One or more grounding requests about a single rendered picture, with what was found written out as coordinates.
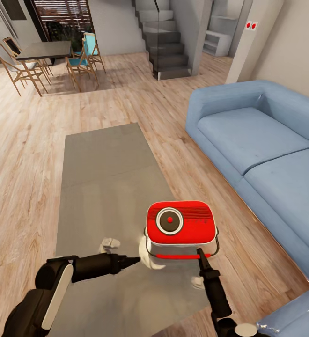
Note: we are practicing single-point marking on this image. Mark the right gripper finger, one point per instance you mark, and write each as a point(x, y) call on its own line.
point(205, 264)
point(201, 268)

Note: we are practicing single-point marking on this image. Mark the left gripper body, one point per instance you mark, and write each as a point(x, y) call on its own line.
point(103, 264)

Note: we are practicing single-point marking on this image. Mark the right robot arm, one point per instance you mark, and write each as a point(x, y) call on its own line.
point(210, 282)

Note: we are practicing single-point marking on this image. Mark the radio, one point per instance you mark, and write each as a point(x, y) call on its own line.
point(181, 224)

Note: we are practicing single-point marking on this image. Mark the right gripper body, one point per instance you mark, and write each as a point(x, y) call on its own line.
point(213, 286)

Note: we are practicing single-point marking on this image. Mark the fridge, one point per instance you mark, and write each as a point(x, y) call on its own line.
point(19, 20)

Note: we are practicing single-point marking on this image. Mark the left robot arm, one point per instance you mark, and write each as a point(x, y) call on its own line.
point(34, 316)

